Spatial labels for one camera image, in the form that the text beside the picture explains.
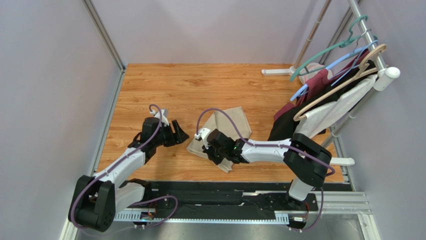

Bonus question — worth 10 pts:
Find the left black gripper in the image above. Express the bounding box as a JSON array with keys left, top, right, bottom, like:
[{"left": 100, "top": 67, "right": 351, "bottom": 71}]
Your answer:
[{"left": 153, "top": 119, "right": 189, "bottom": 147}]

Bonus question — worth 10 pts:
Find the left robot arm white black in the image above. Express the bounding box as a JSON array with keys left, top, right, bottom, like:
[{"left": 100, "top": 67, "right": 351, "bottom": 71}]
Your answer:
[{"left": 68, "top": 117, "right": 189, "bottom": 232}]

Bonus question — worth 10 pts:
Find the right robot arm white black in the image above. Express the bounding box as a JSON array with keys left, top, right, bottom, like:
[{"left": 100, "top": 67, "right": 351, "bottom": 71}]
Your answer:
[{"left": 194, "top": 128, "right": 335, "bottom": 202}]

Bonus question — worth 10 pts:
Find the black garment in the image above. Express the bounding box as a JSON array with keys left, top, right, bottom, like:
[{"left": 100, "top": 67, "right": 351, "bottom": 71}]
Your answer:
[{"left": 268, "top": 60, "right": 377, "bottom": 141}]

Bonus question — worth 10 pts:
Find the blue clothes hanger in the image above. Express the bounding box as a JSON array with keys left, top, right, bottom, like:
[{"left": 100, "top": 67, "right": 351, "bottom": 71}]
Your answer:
[{"left": 290, "top": 39, "right": 380, "bottom": 102}]

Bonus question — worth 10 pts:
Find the white towel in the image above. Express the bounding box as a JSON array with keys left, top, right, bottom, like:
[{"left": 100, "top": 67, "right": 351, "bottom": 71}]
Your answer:
[{"left": 294, "top": 74, "right": 378, "bottom": 139}]

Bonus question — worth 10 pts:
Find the maroon garment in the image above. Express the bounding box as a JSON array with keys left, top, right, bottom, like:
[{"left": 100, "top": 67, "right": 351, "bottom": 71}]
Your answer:
[{"left": 273, "top": 49, "right": 370, "bottom": 120}]

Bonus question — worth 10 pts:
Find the pink white garment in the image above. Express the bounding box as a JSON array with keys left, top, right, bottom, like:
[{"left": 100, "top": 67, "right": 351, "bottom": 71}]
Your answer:
[{"left": 298, "top": 62, "right": 326, "bottom": 85}]

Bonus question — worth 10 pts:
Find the green clothes hanger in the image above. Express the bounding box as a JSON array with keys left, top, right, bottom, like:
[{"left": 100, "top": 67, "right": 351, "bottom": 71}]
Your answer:
[{"left": 289, "top": 14, "right": 371, "bottom": 82}]

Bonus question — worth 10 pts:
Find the wooden clothes hanger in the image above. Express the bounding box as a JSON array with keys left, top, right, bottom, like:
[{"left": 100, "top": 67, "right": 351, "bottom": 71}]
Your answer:
[{"left": 292, "top": 43, "right": 389, "bottom": 122}]

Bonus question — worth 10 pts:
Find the metal clothes rack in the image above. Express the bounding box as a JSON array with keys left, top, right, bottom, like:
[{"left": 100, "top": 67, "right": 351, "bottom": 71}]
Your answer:
[{"left": 261, "top": 0, "right": 402, "bottom": 167}]

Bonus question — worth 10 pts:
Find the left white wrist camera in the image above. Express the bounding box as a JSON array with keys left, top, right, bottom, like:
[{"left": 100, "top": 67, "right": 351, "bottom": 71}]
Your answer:
[{"left": 150, "top": 108, "right": 170, "bottom": 126}]

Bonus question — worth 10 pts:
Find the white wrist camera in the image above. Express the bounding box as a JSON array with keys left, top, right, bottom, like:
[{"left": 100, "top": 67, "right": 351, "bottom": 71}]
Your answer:
[
  {"left": 194, "top": 127, "right": 211, "bottom": 149},
  {"left": 150, "top": 108, "right": 170, "bottom": 126}
]

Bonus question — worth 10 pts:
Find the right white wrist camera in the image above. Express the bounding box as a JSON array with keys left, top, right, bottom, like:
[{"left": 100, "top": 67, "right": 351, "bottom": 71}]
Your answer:
[{"left": 194, "top": 127, "right": 211, "bottom": 149}]

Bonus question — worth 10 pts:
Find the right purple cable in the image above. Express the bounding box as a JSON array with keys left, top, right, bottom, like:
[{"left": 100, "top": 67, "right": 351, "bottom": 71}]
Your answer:
[{"left": 195, "top": 108, "right": 336, "bottom": 233}]

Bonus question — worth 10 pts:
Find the purple cable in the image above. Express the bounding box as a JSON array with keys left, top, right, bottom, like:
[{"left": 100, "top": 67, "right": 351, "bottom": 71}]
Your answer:
[
  {"left": 69, "top": 104, "right": 179, "bottom": 231},
  {"left": 195, "top": 108, "right": 336, "bottom": 233}
]

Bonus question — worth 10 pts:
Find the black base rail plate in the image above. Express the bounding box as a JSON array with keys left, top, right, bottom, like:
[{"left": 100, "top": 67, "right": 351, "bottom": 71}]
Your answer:
[{"left": 130, "top": 181, "right": 323, "bottom": 222}]

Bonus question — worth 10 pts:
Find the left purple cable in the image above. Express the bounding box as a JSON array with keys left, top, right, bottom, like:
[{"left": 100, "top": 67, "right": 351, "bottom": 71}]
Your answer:
[{"left": 69, "top": 104, "right": 179, "bottom": 231}]

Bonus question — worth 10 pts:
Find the aluminium frame rail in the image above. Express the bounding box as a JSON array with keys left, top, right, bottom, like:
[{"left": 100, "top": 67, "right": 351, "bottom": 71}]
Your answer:
[{"left": 60, "top": 183, "right": 379, "bottom": 240}]

